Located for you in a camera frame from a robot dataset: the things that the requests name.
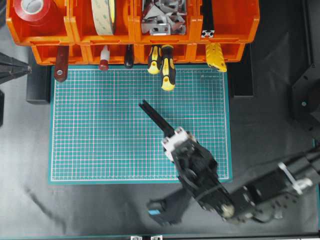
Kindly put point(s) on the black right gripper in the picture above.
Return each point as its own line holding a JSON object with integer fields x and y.
{"x": 197, "y": 173}

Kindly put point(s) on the black aluminium extrusion frame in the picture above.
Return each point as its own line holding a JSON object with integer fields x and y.
{"x": 166, "y": 128}

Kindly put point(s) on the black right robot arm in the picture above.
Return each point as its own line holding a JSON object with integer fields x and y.
{"x": 291, "y": 178}

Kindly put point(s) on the black rack base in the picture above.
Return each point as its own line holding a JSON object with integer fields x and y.
{"x": 240, "y": 77}

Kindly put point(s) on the large yellow-black screwdriver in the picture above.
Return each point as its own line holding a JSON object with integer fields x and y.
{"x": 168, "y": 71}

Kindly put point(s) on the green cutting mat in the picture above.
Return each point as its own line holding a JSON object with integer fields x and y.
{"x": 100, "y": 135}

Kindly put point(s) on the small yellow-black screwdriver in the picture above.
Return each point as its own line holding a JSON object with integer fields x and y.
{"x": 154, "y": 60}

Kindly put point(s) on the orange lower bin screwdrivers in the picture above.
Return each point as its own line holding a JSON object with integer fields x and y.
{"x": 180, "y": 53}

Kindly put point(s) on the yellow utility knife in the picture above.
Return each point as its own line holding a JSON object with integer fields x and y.
{"x": 214, "y": 57}

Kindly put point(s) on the orange lower bin knife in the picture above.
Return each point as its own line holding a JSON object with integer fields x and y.
{"x": 232, "y": 52}

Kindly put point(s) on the white glue bottle red cap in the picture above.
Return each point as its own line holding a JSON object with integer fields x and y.
{"x": 104, "y": 58}

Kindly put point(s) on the black aluminium extrusion in bin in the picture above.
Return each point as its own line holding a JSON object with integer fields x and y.
{"x": 208, "y": 28}

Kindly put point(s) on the orange lower bin glue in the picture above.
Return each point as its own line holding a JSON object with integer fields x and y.
{"x": 117, "y": 53}

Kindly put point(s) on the pile of metal brackets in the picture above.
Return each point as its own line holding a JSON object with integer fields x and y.
{"x": 164, "y": 17}

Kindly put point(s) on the orange upper bin brackets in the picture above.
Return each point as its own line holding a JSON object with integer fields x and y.
{"x": 193, "y": 29}

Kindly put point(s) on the orange upper bin extrusions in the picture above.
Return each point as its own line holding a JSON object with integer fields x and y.
{"x": 234, "y": 21}

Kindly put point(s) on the beige double-sided tape roll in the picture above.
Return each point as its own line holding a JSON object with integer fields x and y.
{"x": 104, "y": 16}

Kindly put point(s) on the orange lower bin left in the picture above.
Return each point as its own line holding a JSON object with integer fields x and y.
{"x": 46, "y": 54}

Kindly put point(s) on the orange upper bin red tape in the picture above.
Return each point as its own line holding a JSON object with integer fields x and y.
{"x": 55, "y": 33}

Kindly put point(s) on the black tripod left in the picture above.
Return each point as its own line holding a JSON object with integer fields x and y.
{"x": 12, "y": 68}

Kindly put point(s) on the red tape roll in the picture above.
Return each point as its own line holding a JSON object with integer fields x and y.
{"x": 38, "y": 12}

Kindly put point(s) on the dark brown handle tool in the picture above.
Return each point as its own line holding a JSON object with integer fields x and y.
{"x": 129, "y": 56}

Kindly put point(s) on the red-brown handle tool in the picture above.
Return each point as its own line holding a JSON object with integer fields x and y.
{"x": 61, "y": 64}

